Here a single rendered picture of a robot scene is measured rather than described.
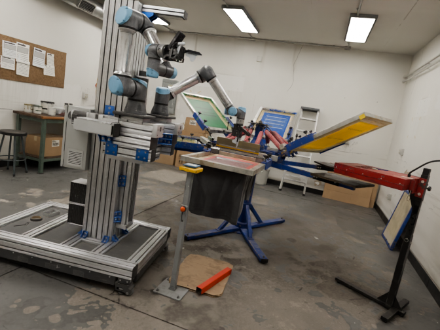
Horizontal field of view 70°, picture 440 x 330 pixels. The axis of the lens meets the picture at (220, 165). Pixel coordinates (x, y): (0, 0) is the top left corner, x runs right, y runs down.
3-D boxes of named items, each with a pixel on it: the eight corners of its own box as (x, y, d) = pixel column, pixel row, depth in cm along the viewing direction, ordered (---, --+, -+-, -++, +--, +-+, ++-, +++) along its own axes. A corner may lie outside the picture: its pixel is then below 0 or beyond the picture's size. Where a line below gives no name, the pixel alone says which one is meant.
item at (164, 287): (179, 301, 226) (200, 171, 211) (152, 291, 232) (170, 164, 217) (191, 287, 247) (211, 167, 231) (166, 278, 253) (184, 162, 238)
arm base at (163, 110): (147, 112, 261) (149, 101, 259) (154, 113, 276) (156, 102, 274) (165, 116, 259) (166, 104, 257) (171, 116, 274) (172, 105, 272)
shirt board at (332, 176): (374, 193, 293) (376, 184, 292) (354, 195, 266) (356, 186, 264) (264, 161, 389) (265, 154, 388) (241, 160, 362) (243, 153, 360)
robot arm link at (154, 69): (165, 80, 194) (167, 61, 192) (151, 76, 184) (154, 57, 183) (156, 78, 198) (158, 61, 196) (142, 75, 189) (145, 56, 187)
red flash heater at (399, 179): (425, 191, 265) (429, 177, 263) (406, 194, 234) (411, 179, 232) (355, 173, 309) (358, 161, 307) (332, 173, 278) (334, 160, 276)
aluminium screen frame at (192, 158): (253, 176, 229) (253, 171, 228) (180, 160, 245) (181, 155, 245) (270, 164, 303) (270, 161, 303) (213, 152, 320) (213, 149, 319)
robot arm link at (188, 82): (152, 92, 270) (209, 62, 269) (155, 93, 284) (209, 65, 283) (160, 105, 272) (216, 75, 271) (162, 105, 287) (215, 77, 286)
